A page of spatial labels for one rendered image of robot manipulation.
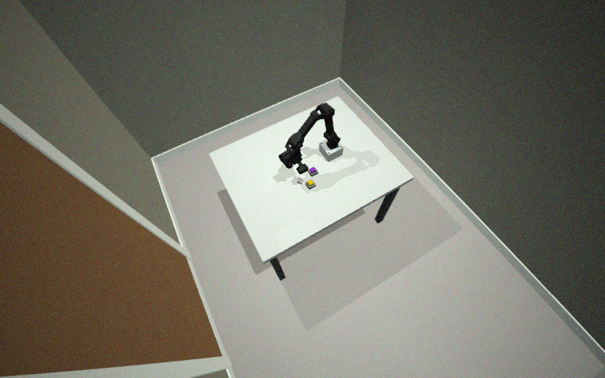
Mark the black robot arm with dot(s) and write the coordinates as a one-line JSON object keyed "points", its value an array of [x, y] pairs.
{"points": [[297, 139]]}

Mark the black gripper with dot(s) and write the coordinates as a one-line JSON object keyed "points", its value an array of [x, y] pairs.
{"points": [[302, 167]]}

